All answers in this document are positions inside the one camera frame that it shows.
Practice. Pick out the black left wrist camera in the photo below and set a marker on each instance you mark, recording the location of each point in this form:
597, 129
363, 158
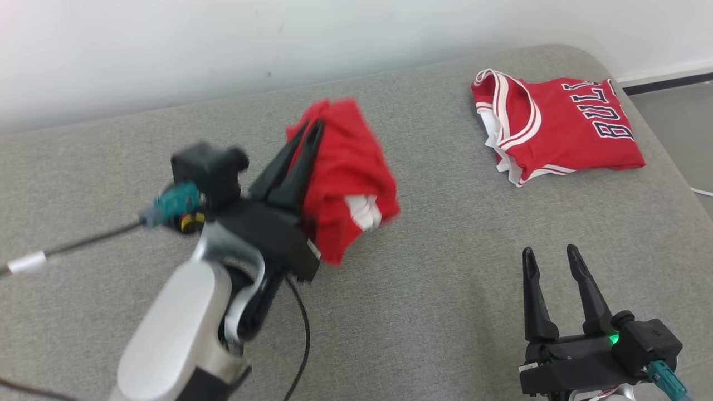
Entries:
209, 172

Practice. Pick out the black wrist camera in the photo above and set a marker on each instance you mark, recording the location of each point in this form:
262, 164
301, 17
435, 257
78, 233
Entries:
209, 172
649, 345

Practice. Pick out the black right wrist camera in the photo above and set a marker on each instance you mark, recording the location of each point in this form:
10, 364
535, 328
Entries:
649, 345

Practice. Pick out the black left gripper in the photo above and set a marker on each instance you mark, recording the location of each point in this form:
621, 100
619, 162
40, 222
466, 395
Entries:
273, 234

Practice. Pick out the dark skirting board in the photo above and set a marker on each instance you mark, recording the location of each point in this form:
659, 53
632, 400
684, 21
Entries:
668, 83

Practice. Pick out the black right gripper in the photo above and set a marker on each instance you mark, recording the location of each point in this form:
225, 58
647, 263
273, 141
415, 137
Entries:
574, 365

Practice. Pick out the red Bulls jersey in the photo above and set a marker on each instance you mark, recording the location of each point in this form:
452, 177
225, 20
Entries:
562, 133

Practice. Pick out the red shorts white stripe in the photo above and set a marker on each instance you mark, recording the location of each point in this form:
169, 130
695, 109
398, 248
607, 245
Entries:
345, 172

